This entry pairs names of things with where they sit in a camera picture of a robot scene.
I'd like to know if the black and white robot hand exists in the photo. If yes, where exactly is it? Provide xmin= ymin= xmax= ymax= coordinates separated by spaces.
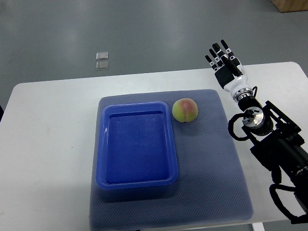
xmin=205 ymin=39 xmax=253 ymax=102

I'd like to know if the green and red peach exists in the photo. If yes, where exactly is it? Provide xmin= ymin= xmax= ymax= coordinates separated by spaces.
xmin=172 ymin=98 xmax=198 ymax=123

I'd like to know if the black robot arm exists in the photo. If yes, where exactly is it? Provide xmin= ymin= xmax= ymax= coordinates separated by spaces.
xmin=228 ymin=87 xmax=308 ymax=224

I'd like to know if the lower metal floor plate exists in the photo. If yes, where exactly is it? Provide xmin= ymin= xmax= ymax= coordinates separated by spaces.
xmin=96 ymin=61 xmax=109 ymax=71

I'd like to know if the metal floor plate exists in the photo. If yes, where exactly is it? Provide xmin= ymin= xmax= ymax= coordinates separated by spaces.
xmin=96 ymin=61 xmax=109 ymax=71
xmin=96 ymin=51 xmax=109 ymax=60

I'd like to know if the upper metal floor plate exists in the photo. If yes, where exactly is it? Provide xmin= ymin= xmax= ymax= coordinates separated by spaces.
xmin=96 ymin=51 xmax=109 ymax=60

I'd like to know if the wooden box corner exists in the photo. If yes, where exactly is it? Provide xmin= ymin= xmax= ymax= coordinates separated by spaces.
xmin=271 ymin=0 xmax=308 ymax=13

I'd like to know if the blue plastic tray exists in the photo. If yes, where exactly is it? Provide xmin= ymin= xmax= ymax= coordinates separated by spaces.
xmin=95 ymin=102 xmax=178 ymax=190

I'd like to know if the white table leg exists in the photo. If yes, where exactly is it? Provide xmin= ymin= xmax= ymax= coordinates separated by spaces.
xmin=251 ymin=222 xmax=265 ymax=231

